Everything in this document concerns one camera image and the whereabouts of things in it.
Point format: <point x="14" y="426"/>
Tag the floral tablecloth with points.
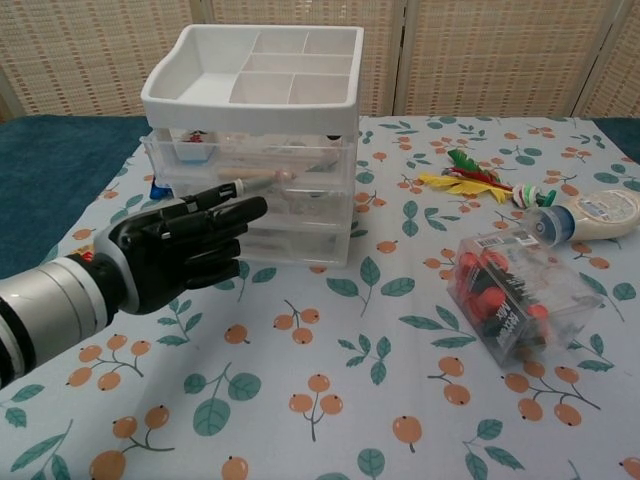
<point x="320" y="400"/>

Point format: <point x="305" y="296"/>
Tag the mayonnaise squeeze bottle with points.
<point x="600" y="215"/>

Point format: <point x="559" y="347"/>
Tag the small black cap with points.
<point x="333" y="136"/>

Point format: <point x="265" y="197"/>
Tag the blue plastic object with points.
<point x="160" y="190"/>

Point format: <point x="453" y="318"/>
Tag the white drawer organizer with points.
<point x="200" y="107"/>

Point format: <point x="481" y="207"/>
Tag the clear plastic drawer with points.
<point x="310" y="210"/>
<point x="260" y="152"/>
<point x="300" y="247"/>

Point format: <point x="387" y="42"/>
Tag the clear plastic tomato container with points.
<point x="520" y="295"/>

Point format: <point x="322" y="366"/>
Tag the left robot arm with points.
<point x="50" y="310"/>

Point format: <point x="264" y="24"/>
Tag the colourful feather shuttlecock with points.
<point x="465" y="182"/>

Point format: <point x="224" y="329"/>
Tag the dark blue table cover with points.
<point x="50" y="190"/>

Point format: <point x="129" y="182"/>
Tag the wooden pencil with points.
<point x="250" y="174"/>

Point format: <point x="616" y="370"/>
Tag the woven folding screen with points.
<point x="475" y="60"/>

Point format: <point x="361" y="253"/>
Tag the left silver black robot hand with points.
<point x="165" y="250"/>

